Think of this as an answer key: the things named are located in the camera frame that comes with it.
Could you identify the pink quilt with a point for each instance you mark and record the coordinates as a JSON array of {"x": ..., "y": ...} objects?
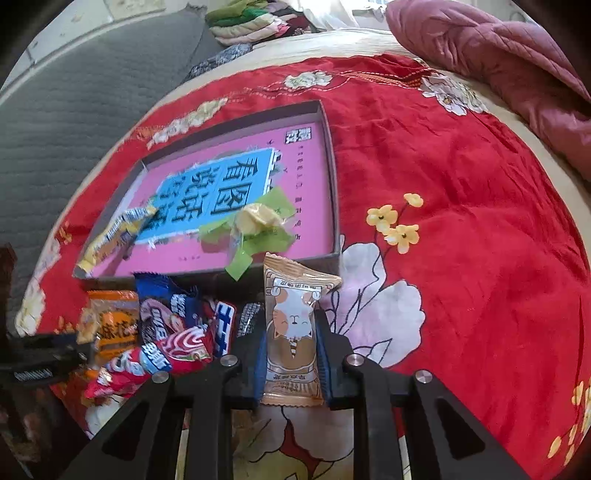
[{"x": 485, "y": 46}]

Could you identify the red floral blanket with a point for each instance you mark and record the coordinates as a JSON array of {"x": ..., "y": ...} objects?
[{"x": 461, "y": 161}]

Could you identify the orange snack packet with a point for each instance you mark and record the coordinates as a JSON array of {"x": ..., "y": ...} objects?
[{"x": 113, "y": 323}]

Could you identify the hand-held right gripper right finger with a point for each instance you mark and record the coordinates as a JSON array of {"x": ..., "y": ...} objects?
[{"x": 324, "y": 369}]

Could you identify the yellow snack packet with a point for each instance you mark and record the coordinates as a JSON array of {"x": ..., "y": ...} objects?
[{"x": 111, "y": 240}]

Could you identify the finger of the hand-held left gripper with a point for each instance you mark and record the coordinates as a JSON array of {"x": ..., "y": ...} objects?
[
  {"x": 60, "y": 342},
  {"x": 32, "y": 374}
]

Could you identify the dark brown wooden board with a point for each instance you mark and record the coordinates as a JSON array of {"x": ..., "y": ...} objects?
[{"x": 7, "y": 286}]

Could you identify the green pastry packet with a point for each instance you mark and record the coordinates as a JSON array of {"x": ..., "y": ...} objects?
[{"x": 258, "y": 221}]

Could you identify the beige bed sheet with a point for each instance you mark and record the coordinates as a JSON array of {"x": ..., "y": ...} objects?
[{"x": 364, "y": 41}]

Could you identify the stack of folded clothes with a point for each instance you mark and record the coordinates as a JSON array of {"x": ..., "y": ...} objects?
[{"x": 249, "y": 23}]

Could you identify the blue cookie packet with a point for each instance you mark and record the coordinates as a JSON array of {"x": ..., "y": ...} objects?
[{"x": 157, "y": 288}]

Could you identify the brown chocolate bar packet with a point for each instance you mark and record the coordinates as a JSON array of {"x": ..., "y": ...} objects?
[{"x": 226, "y": 323}]

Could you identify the grey cardboard box pink bottom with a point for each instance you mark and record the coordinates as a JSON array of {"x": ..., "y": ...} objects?
[{"x": 300, "y": 152}]

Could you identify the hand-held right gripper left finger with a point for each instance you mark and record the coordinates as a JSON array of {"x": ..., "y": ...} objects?
[{"x": 258, "y": 367}]

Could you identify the black white patterned cloth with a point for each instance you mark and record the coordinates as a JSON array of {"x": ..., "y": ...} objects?
[{"x": 212, "y": 62}]

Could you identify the beige cat print snack packet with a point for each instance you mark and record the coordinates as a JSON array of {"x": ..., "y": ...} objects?
[{"x": 293, "y": 323}]

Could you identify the red snack packet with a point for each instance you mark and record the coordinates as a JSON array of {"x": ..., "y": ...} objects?
[{"x": 184, "y": 346}]

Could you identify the grey quilted cushion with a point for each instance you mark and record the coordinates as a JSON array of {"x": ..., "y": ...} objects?
[{"x": 69, "y": 115}]

